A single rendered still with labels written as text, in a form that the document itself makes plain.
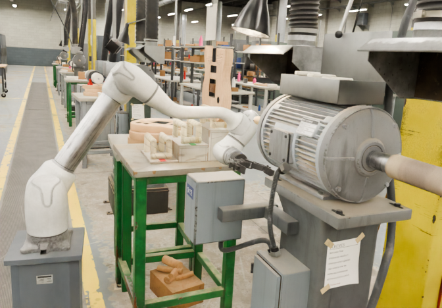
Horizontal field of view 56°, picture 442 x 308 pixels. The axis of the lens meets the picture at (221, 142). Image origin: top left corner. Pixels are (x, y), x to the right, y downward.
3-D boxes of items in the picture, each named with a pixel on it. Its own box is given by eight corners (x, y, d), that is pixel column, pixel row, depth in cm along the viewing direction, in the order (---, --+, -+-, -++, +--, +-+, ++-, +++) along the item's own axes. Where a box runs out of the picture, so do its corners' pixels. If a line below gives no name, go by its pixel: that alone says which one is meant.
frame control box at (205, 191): (277, 276, 121) (285, 191, 115) (210, 288, 112) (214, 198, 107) (241, 240, 142) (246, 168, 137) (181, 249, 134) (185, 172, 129)
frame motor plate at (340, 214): (411, 220, 107) (414, 206, 107) (337, 230, 98) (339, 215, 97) (325, 179, 140) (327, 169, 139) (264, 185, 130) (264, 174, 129)
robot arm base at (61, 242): (17, 258, 154) (16, 245, 153) (27, 234, 175) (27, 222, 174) (69, 255, 159) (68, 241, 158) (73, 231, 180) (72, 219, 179)
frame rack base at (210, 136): (233, 160, 225) (235, 129, 222) (207, 161, 220) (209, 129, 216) (215, 149, 250) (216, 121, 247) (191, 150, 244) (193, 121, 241)
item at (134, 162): (235, 295, 232) (244, 165, 216) (131, 316, 209) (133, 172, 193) (197, 247, 287) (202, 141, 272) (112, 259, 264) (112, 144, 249)
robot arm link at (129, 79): (162, 81, 173) (154, 79, 185) (127, 53, 164) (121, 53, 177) (143, 106, 171) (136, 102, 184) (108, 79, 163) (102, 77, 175)
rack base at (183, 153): (208, 161, 220) (208, 144, 218) (178, 162, 214) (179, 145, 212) (192, 150, 245) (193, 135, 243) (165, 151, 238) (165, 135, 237)
